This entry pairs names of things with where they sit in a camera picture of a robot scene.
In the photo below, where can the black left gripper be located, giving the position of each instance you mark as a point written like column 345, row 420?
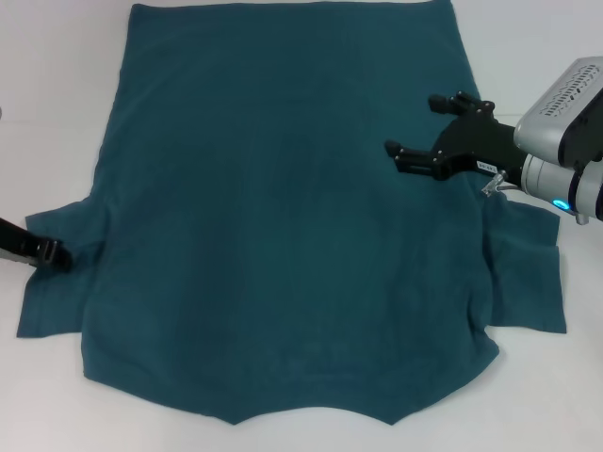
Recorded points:
column 10, row 235

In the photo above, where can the blue shirt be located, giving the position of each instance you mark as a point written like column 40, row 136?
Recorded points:
column 282, row 212

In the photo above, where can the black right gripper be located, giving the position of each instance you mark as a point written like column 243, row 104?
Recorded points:
column 476, row 143

